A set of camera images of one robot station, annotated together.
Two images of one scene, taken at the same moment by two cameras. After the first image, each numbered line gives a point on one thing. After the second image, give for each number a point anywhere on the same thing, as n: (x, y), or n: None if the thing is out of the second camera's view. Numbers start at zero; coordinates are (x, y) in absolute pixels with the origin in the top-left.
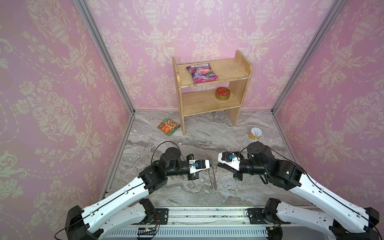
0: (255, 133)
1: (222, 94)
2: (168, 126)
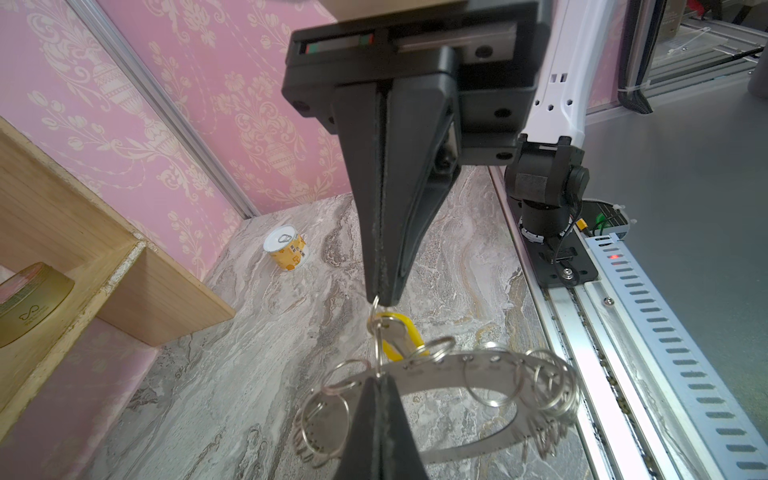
0: (286, 246)
1: (30, 295)
2: None
